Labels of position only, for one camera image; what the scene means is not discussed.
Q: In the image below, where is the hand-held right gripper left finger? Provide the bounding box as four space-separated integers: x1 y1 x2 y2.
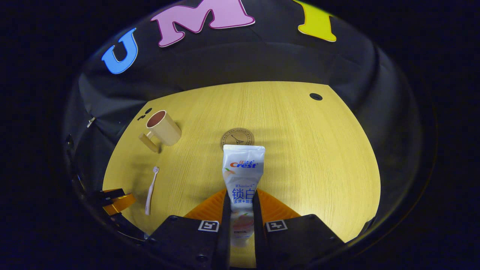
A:
144 189 231 270

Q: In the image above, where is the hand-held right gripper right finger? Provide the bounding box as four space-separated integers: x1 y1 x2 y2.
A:
252 189 345 269

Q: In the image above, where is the white toothbrush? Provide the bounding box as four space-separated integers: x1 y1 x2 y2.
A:
145 166 160 216

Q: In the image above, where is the white toothpaste tube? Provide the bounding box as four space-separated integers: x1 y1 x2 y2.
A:
222 144 266 248

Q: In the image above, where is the beige cup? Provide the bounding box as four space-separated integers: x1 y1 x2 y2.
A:
139 110 182 153

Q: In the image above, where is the round brown coaster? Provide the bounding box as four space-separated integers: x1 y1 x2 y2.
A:
220 128 255 150

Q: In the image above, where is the black backdrop cloth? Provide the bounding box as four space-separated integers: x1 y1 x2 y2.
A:
64 0 432 244

